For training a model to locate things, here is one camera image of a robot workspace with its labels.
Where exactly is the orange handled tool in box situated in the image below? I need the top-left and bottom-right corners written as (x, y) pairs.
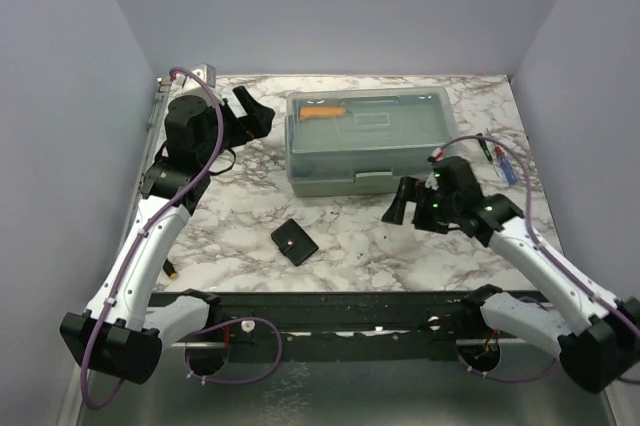
top-left (299, 106), bottom-right (347, 121)

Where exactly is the grey plastic tool box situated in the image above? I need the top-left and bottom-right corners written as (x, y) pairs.
top-left (284, 87), bottom-right (458, 197)

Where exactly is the purple cable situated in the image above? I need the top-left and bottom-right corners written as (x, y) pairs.
top-left (429, 134), bottom-right (640, 386)
top-left (79, 67), bottom-right (284, 411)

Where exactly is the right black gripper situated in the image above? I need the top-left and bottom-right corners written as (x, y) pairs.
top-left (382, 175), bottom-right (460, 235)

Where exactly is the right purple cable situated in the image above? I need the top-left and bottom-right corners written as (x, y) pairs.
top-left (429, 134), bottom-right (640, 386)

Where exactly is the green handled screwdriver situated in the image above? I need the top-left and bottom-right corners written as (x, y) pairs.
top-left (476, 133), bottom-right (499, 176)

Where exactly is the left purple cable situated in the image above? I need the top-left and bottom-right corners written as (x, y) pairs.
top-left (79, 67), bottom-right (284, 411)

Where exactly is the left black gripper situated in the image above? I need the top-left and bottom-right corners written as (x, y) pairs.
top-left (199, 86), bottom-right (275, 167)

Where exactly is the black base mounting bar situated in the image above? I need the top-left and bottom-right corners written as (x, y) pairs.
top-left (149, 290), bottom-right (551, 362)

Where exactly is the black card holder wallet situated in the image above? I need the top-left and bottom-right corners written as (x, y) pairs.
top-left (270, 219), bottom-right (319, 266)

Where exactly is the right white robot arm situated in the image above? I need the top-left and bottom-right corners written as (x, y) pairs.
top-left (382, 156), bottom-right (639, 393)

